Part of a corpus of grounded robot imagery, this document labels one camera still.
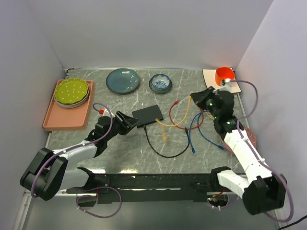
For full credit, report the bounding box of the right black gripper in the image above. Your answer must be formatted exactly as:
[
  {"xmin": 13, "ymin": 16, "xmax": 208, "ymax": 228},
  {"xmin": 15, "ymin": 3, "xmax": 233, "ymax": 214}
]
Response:
[{"xmin": 190, "ymin": 86, "xmax": 220, "ymax": 119}]

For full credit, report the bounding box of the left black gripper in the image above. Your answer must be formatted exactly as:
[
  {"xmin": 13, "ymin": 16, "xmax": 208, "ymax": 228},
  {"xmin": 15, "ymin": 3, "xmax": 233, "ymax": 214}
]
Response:
[{"xmin": 105, "ymin": 111, "xmax": 140, "ymax": 141}]

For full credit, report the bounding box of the black ethernet cable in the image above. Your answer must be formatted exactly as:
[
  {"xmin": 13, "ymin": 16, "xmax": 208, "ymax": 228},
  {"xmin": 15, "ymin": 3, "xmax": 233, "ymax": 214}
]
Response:
[{"xmin": 143, "ymin": 126, "xmax": 190, "ymax": 159}]

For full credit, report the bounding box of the red ethernet cable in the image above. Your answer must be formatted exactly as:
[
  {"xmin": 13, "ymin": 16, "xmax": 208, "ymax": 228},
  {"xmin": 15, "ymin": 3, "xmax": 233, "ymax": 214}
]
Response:
[{"xmin": 169, "ymin": 100, "xmax": 204, "ymax": 130}]

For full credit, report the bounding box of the black network switch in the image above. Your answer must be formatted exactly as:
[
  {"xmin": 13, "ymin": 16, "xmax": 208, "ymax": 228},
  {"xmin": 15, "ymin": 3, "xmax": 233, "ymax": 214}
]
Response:
[{"xmin": 132, "ymin": 104, "xmax": 164, "ymax": 128}]

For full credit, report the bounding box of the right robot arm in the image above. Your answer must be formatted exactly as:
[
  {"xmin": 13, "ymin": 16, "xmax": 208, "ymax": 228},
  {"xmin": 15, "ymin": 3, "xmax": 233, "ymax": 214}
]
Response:
[{"xmin": 190, "ymin": 87, "xmax": 286, "ymax": 215}]

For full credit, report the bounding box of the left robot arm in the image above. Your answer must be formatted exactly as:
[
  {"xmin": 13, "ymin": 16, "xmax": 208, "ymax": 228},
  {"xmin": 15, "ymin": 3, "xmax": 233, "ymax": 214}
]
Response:
[{"xmin": 20, "ymin": 111, "xmax": 139, "ymax": 201}]

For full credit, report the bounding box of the white square plate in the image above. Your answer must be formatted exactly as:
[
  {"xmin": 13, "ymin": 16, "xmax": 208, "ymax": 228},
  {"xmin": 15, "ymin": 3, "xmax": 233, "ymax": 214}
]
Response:
[{"xmin": 202, "ymin": 69, "xmax": 242, "ymax": 93}]

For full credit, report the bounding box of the orange plastic cup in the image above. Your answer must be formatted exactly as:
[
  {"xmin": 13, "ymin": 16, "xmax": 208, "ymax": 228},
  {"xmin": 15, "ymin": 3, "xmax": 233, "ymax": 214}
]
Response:
[{"xmin": 215, "ymin": 67, "xmax": 235, "ymax": 87}]

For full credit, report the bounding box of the blue white porcelain bowl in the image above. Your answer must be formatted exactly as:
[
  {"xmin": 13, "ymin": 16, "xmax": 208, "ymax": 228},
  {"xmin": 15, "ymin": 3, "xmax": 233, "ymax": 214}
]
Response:
[{"xmin": 150, "ymin": 74, "xmax": 171, "ymax": 91}]

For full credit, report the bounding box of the blue patterned saucer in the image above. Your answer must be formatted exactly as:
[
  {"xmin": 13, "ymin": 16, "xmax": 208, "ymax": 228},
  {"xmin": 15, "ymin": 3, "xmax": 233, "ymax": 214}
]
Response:
[{"xmin": 149, "ymin": 81, "xmax": 173, "ymax": 94}]

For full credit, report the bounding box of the dark teal round plate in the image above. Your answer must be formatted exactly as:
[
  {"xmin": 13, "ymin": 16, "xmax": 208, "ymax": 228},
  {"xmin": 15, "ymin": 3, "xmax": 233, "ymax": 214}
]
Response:
[{"xmin": 106, "ymin": 68, "xmax": 141, "ymax": 94}]

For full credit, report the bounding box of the grey plate under green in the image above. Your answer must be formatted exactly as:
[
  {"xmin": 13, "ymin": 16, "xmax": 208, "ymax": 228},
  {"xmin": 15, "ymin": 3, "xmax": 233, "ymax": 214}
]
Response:
[{"xmin": 54, "ymin": 92, "xmax": 89, "ymax": 109}]

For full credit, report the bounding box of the pink dotted plate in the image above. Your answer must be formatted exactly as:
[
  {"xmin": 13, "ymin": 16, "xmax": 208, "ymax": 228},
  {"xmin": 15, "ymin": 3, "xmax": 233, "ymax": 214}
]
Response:
[{"xmin": 222, "ymin": 125, "xmax": 257, "ymax": 154}]

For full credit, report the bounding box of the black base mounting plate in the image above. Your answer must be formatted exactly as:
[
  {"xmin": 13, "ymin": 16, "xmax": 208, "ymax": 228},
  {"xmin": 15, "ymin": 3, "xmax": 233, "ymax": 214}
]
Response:
[{"xmin": 66, "ymin": 173, "xmax": 223, "ymax": 204}]

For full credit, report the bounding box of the green dotted plate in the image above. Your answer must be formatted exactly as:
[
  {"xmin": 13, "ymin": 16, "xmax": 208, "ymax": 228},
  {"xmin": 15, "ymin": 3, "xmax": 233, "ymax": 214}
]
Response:
[{"xmin": 54, "ymin": 78, "xmax": 89, "ymax": 104}]

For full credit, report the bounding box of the pink rectangular tray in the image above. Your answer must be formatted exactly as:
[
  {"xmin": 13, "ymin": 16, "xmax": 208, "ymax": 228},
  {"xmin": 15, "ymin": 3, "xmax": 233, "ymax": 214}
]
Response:
[{"xmin": 43, "ymin": 80, "xmax": 95, "ymax": 131}]

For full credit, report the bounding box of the aluminium frame rail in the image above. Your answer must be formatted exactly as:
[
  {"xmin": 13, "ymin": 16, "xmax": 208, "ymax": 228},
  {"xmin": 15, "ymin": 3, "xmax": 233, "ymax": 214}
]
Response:
[{"xmin": 23, "ymin": 174, "xmax": 278, "ymax": 197}]

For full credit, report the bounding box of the black power cord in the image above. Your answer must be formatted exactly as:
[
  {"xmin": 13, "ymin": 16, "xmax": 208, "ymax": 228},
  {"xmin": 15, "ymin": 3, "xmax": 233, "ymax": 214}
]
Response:
[{"xmin": 278, "ymin": 215, "xmax": 307, "ymax": 230}]

